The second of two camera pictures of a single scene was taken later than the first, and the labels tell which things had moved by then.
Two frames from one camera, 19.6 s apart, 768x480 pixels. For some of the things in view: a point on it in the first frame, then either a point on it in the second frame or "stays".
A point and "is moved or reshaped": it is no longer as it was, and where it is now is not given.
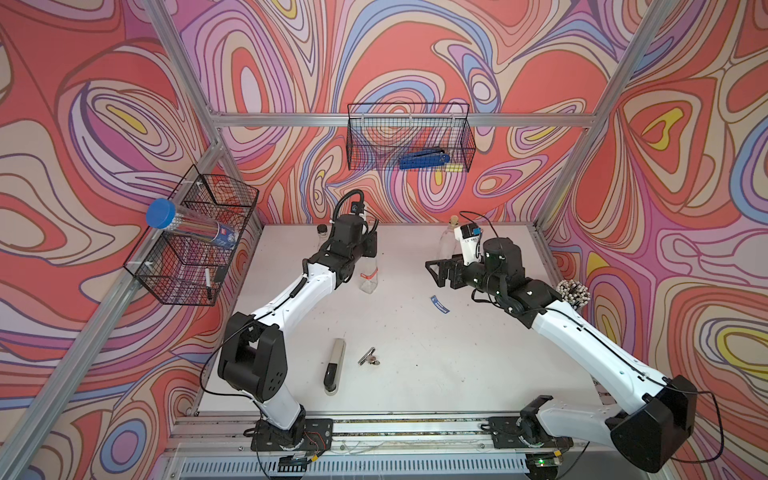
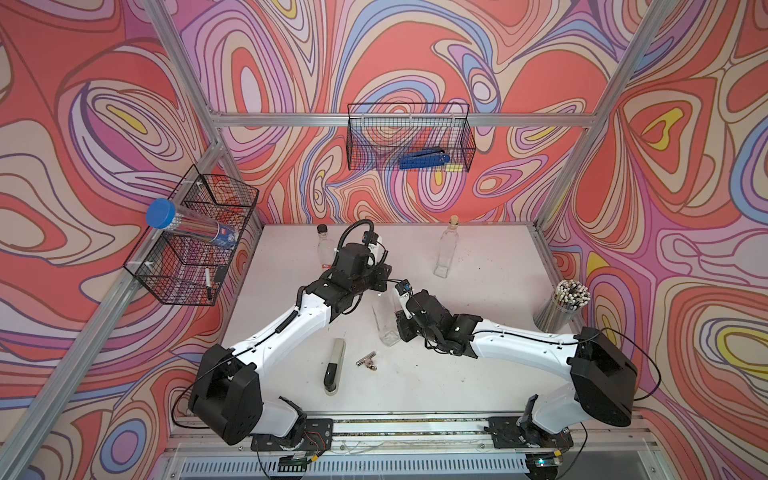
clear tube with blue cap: (164, 215) stays
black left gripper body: (367, 245) -> (376, 279)
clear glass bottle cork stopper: (368, 281) is moved or reshaped
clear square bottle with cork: (448, 245) stays
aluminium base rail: (219, 447) stays
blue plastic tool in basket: (428, 158) stays
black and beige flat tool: (334, 370) stays
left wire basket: (173, 267) stays
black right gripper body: (471, 275) -> (409, 329)
